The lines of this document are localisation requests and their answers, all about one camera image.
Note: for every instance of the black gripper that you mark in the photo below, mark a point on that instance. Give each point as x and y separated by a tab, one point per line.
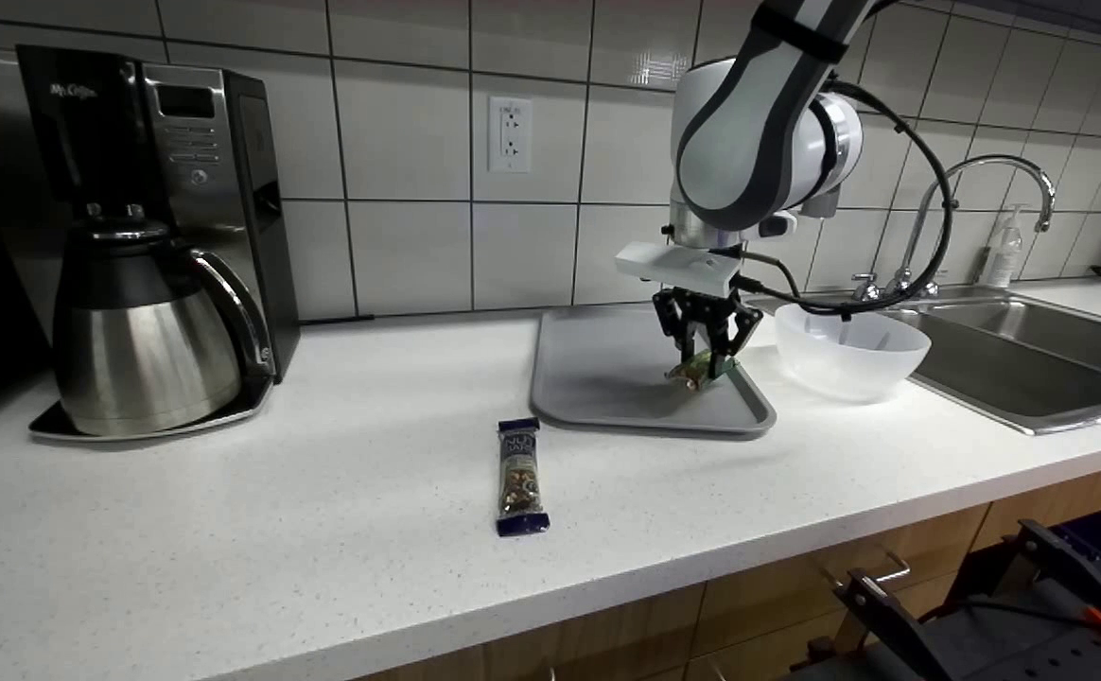
701	314

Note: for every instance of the green snack bar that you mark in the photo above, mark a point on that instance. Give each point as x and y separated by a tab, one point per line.
698	374

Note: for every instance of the blue snack bar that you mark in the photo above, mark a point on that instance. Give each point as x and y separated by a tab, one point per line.
521	477

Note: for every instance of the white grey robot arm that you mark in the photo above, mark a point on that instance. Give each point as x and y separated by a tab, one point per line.
752	137

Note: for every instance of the grey plastic tray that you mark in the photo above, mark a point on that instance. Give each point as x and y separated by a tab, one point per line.
600	365

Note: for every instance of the translucent white plastic bowl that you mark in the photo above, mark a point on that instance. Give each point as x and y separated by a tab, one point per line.
866	362

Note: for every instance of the wooden base cabinet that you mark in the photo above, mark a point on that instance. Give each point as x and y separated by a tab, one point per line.
752	618

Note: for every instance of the clear dish soap bottle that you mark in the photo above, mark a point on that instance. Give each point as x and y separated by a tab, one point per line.
1004	259

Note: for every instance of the stainless steel sink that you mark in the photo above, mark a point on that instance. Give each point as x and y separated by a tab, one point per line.
1028	362

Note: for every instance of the black orange bar clamp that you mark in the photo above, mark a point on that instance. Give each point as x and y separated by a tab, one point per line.
890	627
1079	582

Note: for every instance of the chrome gooseneck faucet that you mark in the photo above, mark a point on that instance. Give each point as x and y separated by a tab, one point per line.
1015	166

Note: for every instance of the black steel coffee maker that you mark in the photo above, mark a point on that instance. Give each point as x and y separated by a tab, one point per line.
215	166

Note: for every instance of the stainless steel coffee carafe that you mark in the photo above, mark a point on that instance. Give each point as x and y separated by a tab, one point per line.
146	352

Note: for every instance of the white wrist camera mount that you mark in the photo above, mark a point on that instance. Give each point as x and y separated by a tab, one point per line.
683	268

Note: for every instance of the white wall outlet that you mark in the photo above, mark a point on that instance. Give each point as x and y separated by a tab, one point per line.
514	133

